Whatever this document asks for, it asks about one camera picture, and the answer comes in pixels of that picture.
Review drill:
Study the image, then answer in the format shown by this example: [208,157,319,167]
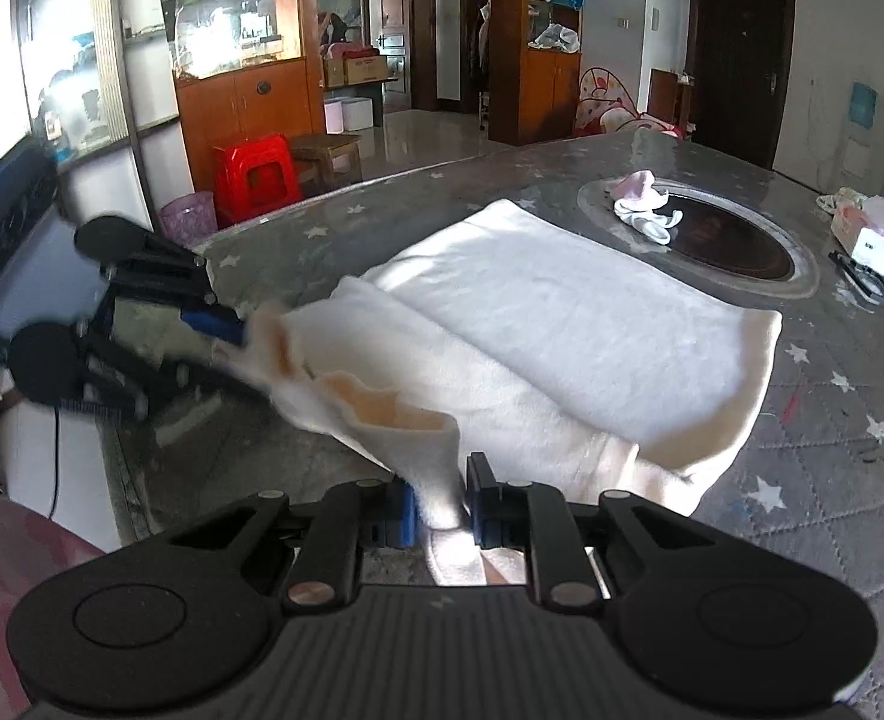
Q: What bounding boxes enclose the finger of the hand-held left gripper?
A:
[74,337,278,421]
[101,229,252,350]

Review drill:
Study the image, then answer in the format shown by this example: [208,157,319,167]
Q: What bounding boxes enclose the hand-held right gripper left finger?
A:
[164,476,420,612]

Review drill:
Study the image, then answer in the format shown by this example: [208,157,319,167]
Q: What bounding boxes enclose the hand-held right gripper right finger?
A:
[466,452,702,612]

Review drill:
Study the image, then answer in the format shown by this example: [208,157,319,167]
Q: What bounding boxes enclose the cream fleece garment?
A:
[243,199,784,586]

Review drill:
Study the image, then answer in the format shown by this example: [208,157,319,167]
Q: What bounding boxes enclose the purple wastebasket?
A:
[158,191,217,245]

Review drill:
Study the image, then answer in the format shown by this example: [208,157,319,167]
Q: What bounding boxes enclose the red plastic stool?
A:
[213,135,304,230]

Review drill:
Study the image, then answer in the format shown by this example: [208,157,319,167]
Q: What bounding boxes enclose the low wooden stool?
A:
[288,133,364,192]

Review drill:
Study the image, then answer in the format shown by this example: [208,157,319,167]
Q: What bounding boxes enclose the wooden glass display cabinet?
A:
[11,0,330,192]

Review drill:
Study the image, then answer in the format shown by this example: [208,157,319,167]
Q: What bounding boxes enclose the cardboard boxes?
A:
[322,52,398,87]

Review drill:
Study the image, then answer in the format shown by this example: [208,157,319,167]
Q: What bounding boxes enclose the small white pink garment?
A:
[608,171,684,245]

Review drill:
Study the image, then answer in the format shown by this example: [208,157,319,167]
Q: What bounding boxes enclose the grey star-print table cover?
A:
[104,127,884,698]

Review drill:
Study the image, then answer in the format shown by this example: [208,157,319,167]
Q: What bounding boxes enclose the round black induction cooktop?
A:
[577,176,822,305]

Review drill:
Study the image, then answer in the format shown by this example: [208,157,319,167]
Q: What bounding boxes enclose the wooden open shelf cabinet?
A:
[487,0,585,145]

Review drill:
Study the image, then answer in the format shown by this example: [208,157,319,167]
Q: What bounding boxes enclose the pink play tent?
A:
[573,66,687,140]

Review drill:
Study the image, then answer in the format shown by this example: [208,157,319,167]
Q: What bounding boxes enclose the black flat tray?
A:
[828,250,884,312]

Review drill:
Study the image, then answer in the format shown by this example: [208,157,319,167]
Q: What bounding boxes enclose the dark wooden door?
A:
[685,0,797,170]

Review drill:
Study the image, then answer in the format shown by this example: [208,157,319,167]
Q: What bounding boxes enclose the white water dispenser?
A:
[839,81,884,196]

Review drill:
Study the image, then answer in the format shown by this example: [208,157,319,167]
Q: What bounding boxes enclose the black cable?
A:
[48,405,64,520]

